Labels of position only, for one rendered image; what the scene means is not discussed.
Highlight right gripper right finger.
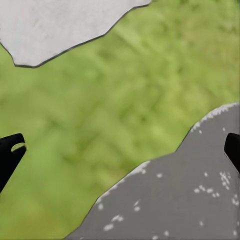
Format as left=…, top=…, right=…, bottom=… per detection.
left=224, top=132, right=240, bottom=172

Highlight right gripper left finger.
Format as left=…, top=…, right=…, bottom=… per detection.
left=0, top=133, right=27, bottom=193

